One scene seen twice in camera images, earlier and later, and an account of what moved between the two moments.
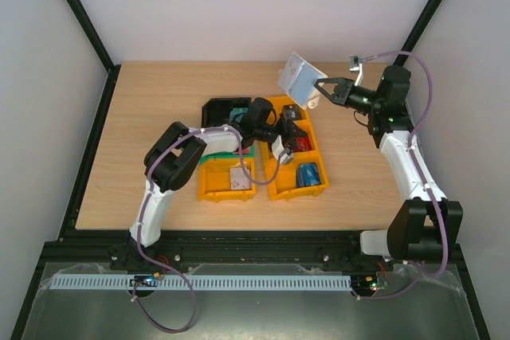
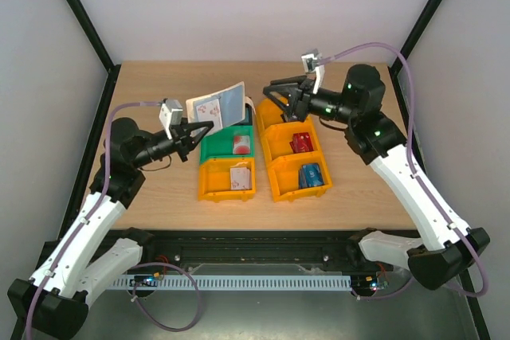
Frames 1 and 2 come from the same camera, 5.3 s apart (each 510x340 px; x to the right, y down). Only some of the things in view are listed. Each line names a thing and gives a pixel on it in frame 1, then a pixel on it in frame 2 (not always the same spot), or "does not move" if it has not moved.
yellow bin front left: x=214 y=180 does not move
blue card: x=307 y=174 does not move
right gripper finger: x=329 y=80 to x=293 y=80
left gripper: x=288 y=133 to x=181 y=135
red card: x=303 y=144 does not move
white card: x=238 y=180 does not move
